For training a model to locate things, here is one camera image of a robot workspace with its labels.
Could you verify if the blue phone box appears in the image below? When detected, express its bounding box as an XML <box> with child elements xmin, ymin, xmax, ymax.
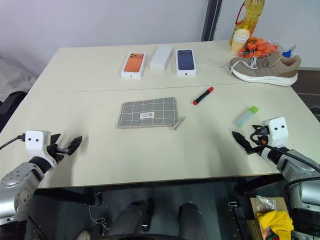
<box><xmin>175</xmin><ymin>48</ymin><xmax>198</xmax><ymax>77</ymax></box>

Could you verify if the beige sneaker with white sole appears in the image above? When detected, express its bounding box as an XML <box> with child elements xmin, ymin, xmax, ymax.
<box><xmin>208</xmin><ymin>51</ymin><xmax>303</xmax><ymax>87</ymax></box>

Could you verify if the brown cardboard box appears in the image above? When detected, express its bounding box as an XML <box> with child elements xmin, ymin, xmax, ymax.
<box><xmin>249</xmin><ymin>196</ymin><xmax>292</xmax><ymax>222</ymax></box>

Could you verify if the bag of small oranges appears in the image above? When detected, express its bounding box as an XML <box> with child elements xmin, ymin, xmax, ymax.
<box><xmin>237</xmin><ymin>36</ymin><xmax>281</xmax><ymax>59</ymax></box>

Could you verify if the plain white box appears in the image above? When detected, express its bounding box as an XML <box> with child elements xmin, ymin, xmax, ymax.
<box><xmin>149</xmin><ymin>44</ymin><xmax>174</xmax><ymax>72</ymax></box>

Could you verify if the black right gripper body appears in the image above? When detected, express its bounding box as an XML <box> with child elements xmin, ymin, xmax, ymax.
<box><xmin>245</xmin><ymin>126</ymin><xmax>270</xmax><ymax>155</ymax></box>

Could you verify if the yellow cooking oil bottle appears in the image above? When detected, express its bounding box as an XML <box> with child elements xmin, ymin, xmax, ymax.
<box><xmin>229</xmin><ymin>0</ymin><xmax>267</xmax><ymax>48</ymax></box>

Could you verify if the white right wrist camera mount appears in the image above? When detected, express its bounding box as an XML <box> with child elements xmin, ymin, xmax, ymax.
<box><xmin>261</xmin><ymin>116</ymin><xmax>289</xmax><ymax>147</ymax></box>

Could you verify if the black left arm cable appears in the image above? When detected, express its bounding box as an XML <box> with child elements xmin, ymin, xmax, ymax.
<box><xmin>0</xmin><ymin>134</ymin><xmax>27</xmax><ymax>151</ymax></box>

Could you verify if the white crumpled cloth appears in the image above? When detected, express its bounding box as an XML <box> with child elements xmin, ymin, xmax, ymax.
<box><xmin>0</xmin><ymin>53</ymin><xmax>39</xmax><ymax>101</ymax></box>

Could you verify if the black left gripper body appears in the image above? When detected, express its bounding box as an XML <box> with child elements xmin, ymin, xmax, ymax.
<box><xmin>45</xmin><ymin>141</ymin><xmax>70</xmax><ymax>161</ymax></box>

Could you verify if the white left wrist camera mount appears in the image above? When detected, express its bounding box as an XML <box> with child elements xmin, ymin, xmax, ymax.
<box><xmin>24</xmin><ymin>129</ymin><xmax>64</xmax><ymax>171</ymax></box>

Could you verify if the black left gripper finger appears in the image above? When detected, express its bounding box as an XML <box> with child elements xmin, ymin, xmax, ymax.
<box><xmin>66</xmin><ymin>135</ymin><xmax>84</xmax><ymax>157</ymax></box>
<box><xmin>50</xmin><ymin>133</ymin><xmax>62</xmax><ymax>146</ymax></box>

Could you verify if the dark rounded leg shape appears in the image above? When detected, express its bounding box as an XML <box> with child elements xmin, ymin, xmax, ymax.
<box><xmin>108</xmin><ymin>197</ymin><xmax>156</xmax><ymax>239</ymax></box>
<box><xmin>178</xmin><ymin>201</ymin><xmax>209</xmax><ymax>240</ymax></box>

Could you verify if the blue and white packet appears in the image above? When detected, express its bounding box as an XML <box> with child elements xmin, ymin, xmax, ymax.
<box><xmin>281</xmin><ymin>43</ymin><xmax>298</xmax><ymax>58</ymax></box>

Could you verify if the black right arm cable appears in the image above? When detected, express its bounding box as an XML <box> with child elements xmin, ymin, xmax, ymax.
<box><xmin>249</xmin><ymin>131</ymin><xmax>320</xmax><ymax>174</ymax></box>

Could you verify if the black table frame beam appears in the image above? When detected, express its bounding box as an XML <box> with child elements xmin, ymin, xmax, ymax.
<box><xmin>34</xmin><ymin>186</ymin><xmax>101</xmax><ymax>207</ymax></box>

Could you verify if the black chair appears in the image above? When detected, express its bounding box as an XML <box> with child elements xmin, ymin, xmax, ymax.
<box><xmin>0</xmin><ymin>90</ymin><xmax>28</xmax><ymax>134</ymax></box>

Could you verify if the cream paper cup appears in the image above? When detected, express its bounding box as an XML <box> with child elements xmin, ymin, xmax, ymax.
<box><xmin>230</xmin><ymin>28</ymin><xmax>252</xmax><ymax>56</ymax></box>

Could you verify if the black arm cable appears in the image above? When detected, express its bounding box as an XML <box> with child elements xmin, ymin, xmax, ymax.
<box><xmin>0</xmin><ymin>134</ymin><xmax>27</xmax><ymax>151</ymax></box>
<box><xmin>249</xmin><ymin>131</ymin><xmax>320</xmax><ymax>174</ymax></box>

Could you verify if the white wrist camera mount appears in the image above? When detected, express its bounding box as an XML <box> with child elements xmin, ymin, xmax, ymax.
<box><xmin>261</xmin><ymin>116</ymin><xmax>289</xmax><ymax>147</ymax></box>
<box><xmin>24</xmin><ymin>129</ymin><xmax>64</xmax><ymax>171</ymax></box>

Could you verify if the orange phone box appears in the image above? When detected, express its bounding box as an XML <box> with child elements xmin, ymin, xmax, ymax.
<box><xmin>120</xmin><ymin>51</ymin><xmax>148</xmax><ymax>79</ymax></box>

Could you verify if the grey checked fabric pencil case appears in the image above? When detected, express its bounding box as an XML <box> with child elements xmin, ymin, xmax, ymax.
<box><xmin>117</xmin><ymin>96</ymin><xmax>187</xmax><ymax>132</ymax></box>

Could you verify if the green capped translucent glue stick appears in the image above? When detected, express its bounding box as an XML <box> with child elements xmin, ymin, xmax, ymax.
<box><xmin>233</xmin><ymin>105</ymin><xmax>259</xmax><ymax>127</ymax></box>

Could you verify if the clear plastic bag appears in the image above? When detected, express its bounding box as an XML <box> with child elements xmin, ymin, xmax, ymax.
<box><xmin>255</xmin><ymin>195</ymin><xmax>277</xmax><ymax>214</ymax></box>

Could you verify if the dark grey door frame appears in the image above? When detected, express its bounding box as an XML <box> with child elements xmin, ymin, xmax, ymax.
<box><xmin>200</xmin><ymin>0</ymin><xmax>224</xmax><ymax>42</ymax></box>

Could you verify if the yellow crumpled cloth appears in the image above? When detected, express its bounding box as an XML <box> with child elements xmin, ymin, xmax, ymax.
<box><xmin>257</xmin><ymin>210</ymin><xmax>294</xmax><ymax>240</ymax></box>

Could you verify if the red and black marker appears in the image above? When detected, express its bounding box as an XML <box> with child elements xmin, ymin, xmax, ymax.
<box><xmin>192</xmin><ymin>86</ymin><xmax>215</xmax><ymax>106</ymax></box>

